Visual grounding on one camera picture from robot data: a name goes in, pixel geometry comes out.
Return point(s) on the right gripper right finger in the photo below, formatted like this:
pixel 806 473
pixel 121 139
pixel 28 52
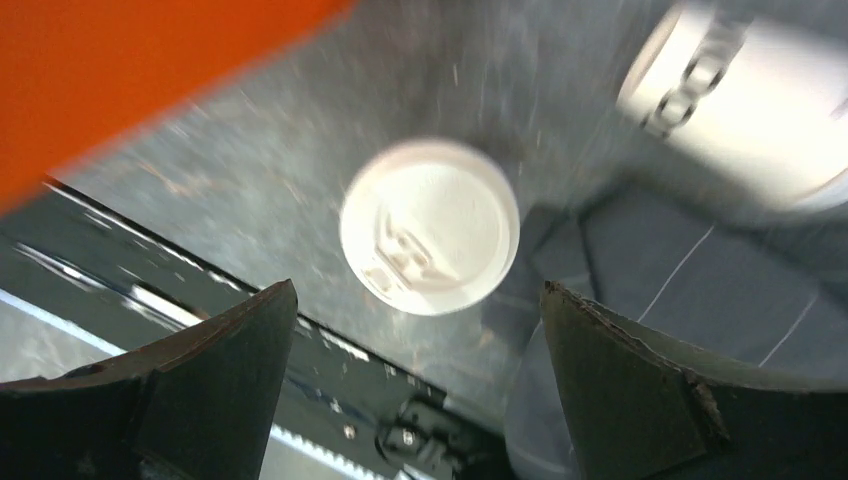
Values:
pixel 640 404

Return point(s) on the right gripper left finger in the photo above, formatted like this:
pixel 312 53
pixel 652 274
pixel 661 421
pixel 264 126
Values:
pixel 166 397

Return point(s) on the lidded white coffee cup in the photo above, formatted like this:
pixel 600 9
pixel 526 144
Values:
pixel 430 226

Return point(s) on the orange paper bag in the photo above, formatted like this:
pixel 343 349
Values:
pixel 77 74

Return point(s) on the dark grey checked cloth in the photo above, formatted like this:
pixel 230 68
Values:
pixel 774 300

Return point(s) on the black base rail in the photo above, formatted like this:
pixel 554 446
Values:
pixel 80 282

